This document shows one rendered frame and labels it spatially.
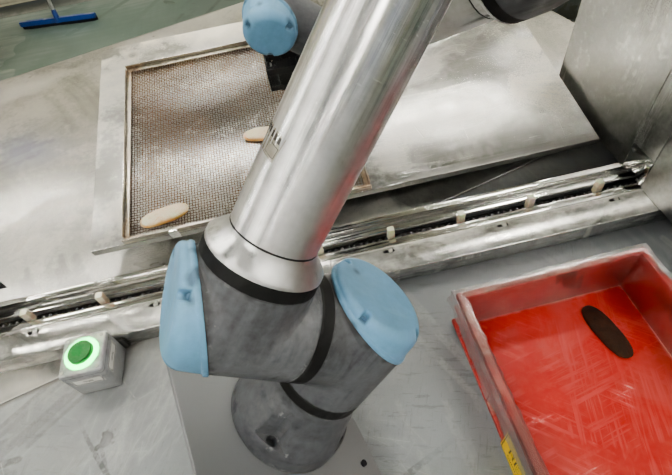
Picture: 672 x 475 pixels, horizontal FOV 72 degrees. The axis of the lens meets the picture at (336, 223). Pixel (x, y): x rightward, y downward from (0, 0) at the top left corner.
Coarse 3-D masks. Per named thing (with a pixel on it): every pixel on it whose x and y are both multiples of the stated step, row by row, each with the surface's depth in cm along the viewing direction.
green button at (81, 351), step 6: (78, 342) 76; (84, 342) 76; (72, 348) 75; (78, 348) 75; (84, 348) 75; (90, 348) 75; (72, 354) 75; (78, 354) 74; (84, 354) 74; (90, 354) 75; (72, 360) 74; (78, 360) 74; (84, 360) 74
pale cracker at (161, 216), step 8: (160, 208) 93; (168, 208) 93; (176, 208) 93; (184, 208) 93; (144, 216) 93; (152, 216) 92; (160, 216) 92; (168, 216) 92; (176, 216) 92; (144, 224) 92; (152, 224) 92; (160, 224) 92
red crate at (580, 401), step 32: (608, 288) 80; (480, 320) 79; (512, 320) 79; (544, 320) 78; (576, 320) 77; (640, 320) 76; (512, 352) 75; (544, 352) 75; (576, 352) 74; (608, 352) 73; (640, 352) 73; (480, 384) 72; (512, 384) 72; (544, 384) 71; (576, 384) 71; (608, 384) 70; (640, 384) 70; (544, 416) 69; (576, 416) 68; (608, 416) 68; (640, 416) 67; (544, 448) 66; (576, 448) 66; (608, 448) 65; (640, 448) 65
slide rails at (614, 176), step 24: (528, 192) 92; (552, 192) 92; (600, 192) 90; (432, 216) 91; (456, 216) 91; (504, 216) 89; (336, 240) 90; (384, 240) 89; (408, 240) 88; (120, 288) 89; (0, 312) 88; (72, 312) 86
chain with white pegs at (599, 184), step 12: (600, 180) 90; (588, 192) 92; (528, 204) 90; (540, 204) 92; (480, 216) 91; (420, 228) 91; (432, 228) 92; (372, 240) 90; (324, 252) 90; (156, 288) 89; (108, 300) 88; (24, 312) 85; (60, 312) 89; (0, 324) 88; (12, 324) 88
